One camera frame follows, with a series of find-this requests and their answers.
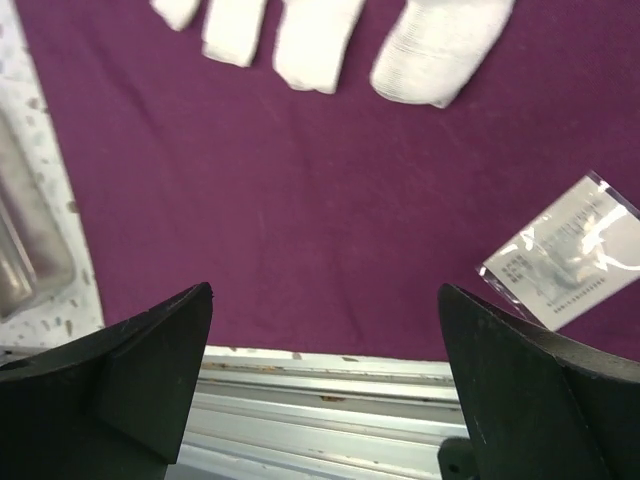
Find purple cloth mat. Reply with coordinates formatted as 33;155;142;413
17;1;639;360

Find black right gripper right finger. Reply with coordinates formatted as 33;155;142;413
438;284;639;479

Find aluminium rail frame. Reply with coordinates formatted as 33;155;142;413
168;346;467;479

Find clear plastic sachet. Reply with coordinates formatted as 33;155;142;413
478;172;639;331

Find white gauze pad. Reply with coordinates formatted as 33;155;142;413
370;0;514;108
201;0;267;68
150;0;201;31
273;0;365;95

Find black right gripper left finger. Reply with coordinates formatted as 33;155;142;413
1;283;213;479

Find steel instrument tray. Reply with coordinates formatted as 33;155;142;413
0;107;77;321

